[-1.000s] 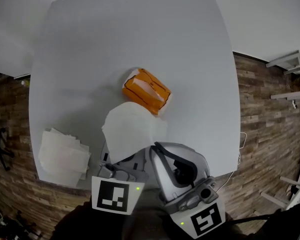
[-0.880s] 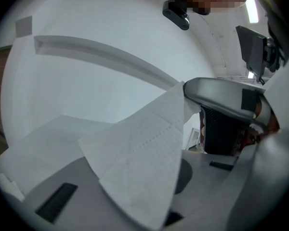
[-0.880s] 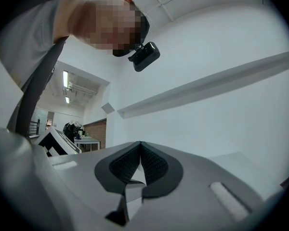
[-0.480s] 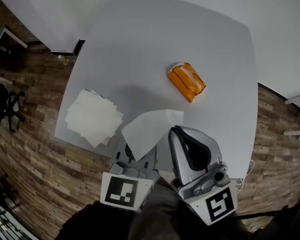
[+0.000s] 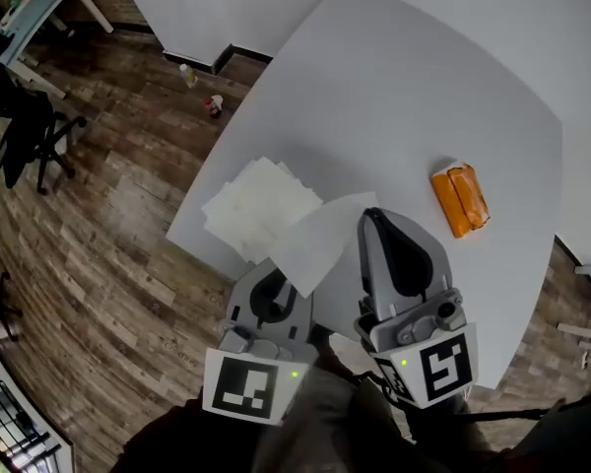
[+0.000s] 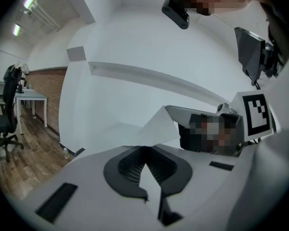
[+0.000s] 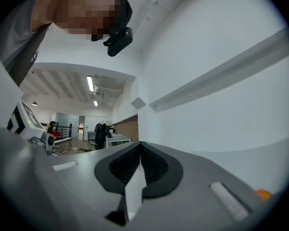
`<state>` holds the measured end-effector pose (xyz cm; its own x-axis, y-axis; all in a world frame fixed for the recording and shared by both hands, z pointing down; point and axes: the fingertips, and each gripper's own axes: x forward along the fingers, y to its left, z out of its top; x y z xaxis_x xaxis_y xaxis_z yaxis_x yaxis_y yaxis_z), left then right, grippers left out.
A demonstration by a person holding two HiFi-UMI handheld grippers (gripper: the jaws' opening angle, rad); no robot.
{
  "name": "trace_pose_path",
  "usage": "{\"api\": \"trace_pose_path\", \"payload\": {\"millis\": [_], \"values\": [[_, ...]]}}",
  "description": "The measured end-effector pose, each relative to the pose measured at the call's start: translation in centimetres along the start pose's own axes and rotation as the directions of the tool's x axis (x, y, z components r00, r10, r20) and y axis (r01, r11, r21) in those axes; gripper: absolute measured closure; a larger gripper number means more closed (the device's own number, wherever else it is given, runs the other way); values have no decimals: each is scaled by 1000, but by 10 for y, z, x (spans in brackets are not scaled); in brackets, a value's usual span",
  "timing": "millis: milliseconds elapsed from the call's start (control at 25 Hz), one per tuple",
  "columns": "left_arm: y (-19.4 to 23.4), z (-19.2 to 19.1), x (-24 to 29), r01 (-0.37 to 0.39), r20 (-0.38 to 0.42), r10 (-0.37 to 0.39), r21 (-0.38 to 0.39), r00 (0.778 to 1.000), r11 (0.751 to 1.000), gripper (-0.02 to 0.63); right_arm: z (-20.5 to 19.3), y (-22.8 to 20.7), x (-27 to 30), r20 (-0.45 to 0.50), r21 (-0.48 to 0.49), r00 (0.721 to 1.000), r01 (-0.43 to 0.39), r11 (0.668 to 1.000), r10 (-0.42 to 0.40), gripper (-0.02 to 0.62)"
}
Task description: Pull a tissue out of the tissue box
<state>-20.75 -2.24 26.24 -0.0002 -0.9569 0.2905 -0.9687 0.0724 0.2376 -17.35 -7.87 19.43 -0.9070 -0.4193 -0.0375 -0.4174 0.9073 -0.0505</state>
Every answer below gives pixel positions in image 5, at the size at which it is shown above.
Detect black chair base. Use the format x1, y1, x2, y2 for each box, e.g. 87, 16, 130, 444
0, 271, 25, 347

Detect white tissue sheet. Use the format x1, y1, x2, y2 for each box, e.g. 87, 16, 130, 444
268, 191, 380, 299

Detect black office chair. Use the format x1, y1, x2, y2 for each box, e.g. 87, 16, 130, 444
0, 49, 89, 197

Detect stack of white tissues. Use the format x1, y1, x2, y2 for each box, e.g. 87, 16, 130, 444
200, 155, 324, 265

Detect white desk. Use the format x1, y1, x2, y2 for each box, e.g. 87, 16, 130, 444
0, 0, 115, 101

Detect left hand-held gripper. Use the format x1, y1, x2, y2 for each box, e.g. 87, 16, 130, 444
201, 258, 317, 428

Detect black metal railing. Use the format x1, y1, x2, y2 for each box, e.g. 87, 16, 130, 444
0, 335, 76, 473

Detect person's clothed legs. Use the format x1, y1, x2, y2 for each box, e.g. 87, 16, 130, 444
121, 355, 591, 473

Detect orange tissue box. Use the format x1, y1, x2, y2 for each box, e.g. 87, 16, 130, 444
429, 162, 492, 240

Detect clear yellowish bottle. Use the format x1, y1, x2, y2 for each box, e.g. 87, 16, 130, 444
178, 63, 199, 90

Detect red bottle with white cap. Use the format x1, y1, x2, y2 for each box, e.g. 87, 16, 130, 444
204, 94, 226, 120

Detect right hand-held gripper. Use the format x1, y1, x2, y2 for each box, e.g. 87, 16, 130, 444
353, 207, 480, 410

